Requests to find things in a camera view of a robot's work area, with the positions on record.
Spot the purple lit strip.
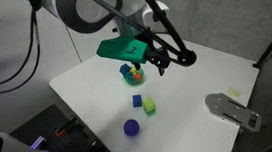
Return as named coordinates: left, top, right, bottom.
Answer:
left=29, top=135, right=47, bottom=150

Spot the grey metal mounting plate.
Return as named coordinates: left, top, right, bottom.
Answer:
left=203, top=88, right=264, bottom=137

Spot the yellow sticky note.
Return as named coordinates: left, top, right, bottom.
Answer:
left=227, top=86, right=243, bottom=99

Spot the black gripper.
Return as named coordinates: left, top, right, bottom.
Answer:
left=131, top=46, right=173, bottom=80

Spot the dark blue block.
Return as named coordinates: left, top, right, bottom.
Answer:
left=118, top=62, right=133, bottom=78

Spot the small yellow block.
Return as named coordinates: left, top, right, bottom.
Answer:
left=129, top=65, right=140, bottom=77

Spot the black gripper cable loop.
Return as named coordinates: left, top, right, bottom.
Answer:
left=81, top=0, right=198, bottom=77

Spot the blue cube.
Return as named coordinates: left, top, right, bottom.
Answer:
left=131, top=94, right=144, bottom=108

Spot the black hanging arm cable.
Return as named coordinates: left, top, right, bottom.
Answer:
left=0, top=0, right=46, bottom=95

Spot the yellow-green block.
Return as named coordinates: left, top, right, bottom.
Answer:
left=141, top=96, right=156, bottom=112

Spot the green bowl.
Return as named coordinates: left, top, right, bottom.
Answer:
left=122, top=66, right=147, bottom=87

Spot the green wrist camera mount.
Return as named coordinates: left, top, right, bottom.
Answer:
left=94, top=34, right=152, bottom=70

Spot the black perforated breadboard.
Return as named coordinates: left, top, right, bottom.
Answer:
left=7, top=97, right=124, bottom=152

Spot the purple round block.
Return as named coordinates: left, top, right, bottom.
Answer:
left=122, top=118, right=142, bottom=138

